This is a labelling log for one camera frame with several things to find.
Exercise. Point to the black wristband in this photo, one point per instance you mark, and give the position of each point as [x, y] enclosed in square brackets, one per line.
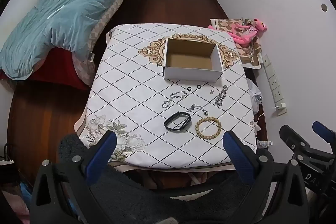
[167, 123]

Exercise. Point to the pink cloth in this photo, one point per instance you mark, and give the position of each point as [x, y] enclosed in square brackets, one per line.
[14, 207]

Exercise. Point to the checked bed sheet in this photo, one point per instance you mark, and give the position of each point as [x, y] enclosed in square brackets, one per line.
[105, 16]

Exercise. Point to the dark fuzzy cushion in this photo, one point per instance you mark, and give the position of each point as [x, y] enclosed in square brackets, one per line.
[136, 200]

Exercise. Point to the white charger plug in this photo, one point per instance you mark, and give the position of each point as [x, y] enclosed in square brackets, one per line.
[282, 106]

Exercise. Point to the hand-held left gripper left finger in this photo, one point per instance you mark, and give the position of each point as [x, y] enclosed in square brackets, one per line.
[103, 154]

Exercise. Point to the clear plastic bottle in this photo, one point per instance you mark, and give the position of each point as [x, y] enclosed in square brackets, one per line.
[263, 144]

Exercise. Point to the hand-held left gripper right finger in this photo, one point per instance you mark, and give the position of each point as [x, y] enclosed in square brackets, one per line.
[236, 151]

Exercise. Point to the red cloth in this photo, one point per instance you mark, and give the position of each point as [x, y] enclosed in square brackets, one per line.
[57, 66]

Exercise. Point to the teal blanket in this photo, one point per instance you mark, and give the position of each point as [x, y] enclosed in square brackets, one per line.
[73, 11]

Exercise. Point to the white plastic bag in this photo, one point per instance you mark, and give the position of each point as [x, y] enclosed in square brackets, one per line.
[254, 92]

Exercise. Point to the diamond patterned tablecloth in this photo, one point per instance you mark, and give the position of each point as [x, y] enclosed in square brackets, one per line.
[126, 82]

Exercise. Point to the pink plush toy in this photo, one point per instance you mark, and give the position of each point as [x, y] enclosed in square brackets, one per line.
[244, 37]

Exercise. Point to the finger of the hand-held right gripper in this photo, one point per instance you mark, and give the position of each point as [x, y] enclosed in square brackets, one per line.
[288, 136]
[322, 130]

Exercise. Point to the white cardboard box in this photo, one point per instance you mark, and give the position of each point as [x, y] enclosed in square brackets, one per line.
[193, 74]

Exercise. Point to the round wall cover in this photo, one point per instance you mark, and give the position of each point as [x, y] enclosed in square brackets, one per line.
[324, 7]

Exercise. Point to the white power strip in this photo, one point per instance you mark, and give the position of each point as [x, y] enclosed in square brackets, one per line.
[273, 82]

